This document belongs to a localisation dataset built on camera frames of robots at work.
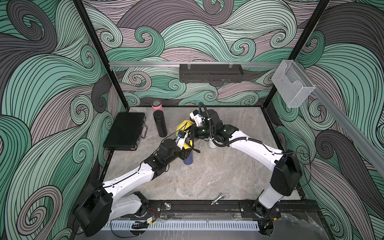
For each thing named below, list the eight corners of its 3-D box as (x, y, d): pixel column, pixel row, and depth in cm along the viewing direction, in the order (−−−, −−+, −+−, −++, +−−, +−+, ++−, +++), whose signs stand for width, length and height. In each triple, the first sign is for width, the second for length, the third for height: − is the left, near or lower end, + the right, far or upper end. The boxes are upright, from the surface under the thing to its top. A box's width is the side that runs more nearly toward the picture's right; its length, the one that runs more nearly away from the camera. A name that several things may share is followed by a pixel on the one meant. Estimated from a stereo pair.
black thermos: (158, 137, 104) (152, 117, 88) (159, 130, 108) (154, 110, 92) (166, 137, 104) (162, 117, 88) (167, 130, 108) (163, 110, 92)
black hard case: (106, 150, 96) (102, 146, 92) (119, 117, 116) (117, 112, 111) (137, 150, 96) (135, 146, 92) (146, 117, 116) (144, 112, 111)
